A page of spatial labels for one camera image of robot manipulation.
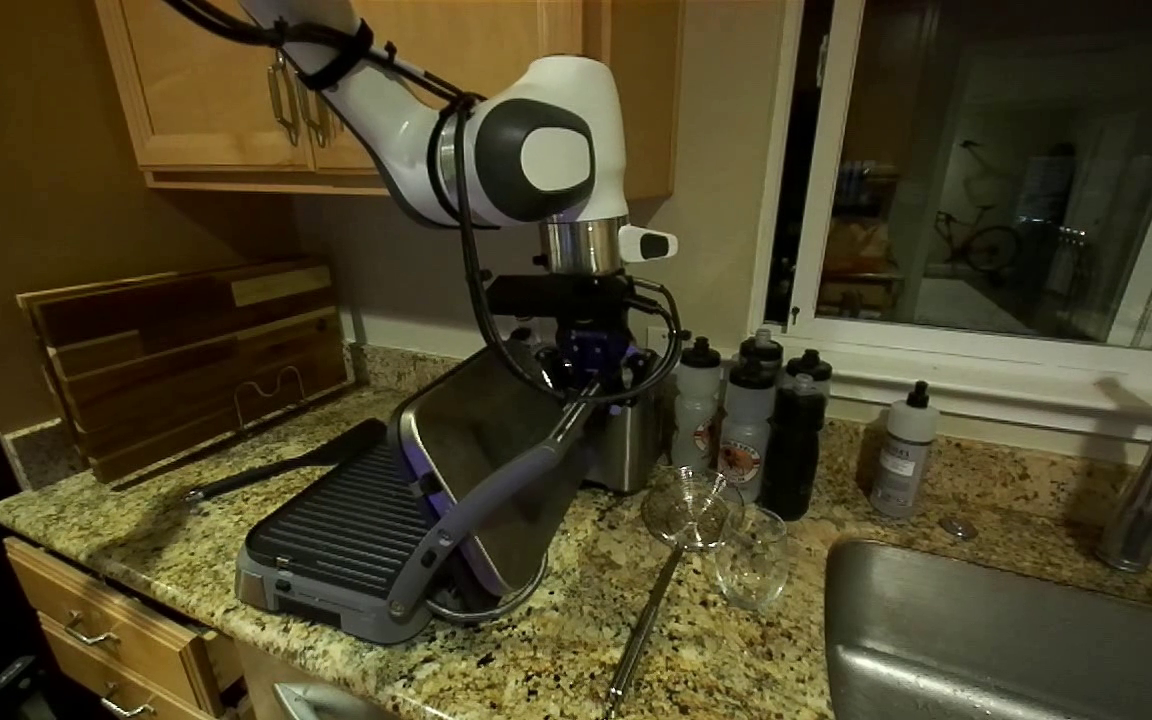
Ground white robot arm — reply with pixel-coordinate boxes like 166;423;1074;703
166;0;681;398

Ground stainless steel sink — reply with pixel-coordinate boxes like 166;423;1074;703
824;539;1152;720

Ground black grey sandwich maker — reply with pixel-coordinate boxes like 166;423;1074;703
235;352;598;643

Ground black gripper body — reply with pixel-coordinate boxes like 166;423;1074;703
490;274;647;391

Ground wooden wall cabinet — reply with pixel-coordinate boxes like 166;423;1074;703
94;0;681;208

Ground wooden base cabinet drawers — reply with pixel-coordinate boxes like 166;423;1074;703
5;539;249;720

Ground small white bottle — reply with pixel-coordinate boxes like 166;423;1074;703
868;381;940;518

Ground clear sport bottle black cap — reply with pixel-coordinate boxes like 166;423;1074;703
673;334;724;472

